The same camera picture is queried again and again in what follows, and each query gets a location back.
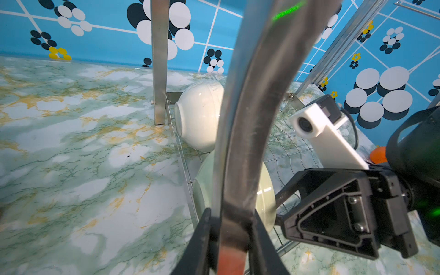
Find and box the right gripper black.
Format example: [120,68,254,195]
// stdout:
[275,165,419,260]

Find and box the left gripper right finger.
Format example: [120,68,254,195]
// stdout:
[249,210,289,275]

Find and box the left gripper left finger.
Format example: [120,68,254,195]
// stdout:
[171,207,220,275]

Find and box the light green bowl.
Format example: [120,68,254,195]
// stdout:
[192,152,276,232]

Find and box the cream bowl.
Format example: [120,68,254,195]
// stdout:
[174,80,224,152]

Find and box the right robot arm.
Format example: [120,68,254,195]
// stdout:
[275,104,440,260]

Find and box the steel two-tier dish rack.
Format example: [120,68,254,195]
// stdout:
[150,0,344,275]

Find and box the mandarin orange far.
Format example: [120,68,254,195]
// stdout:
[370,147,387,164]

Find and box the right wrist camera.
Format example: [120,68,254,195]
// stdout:
[289,95,369,170]

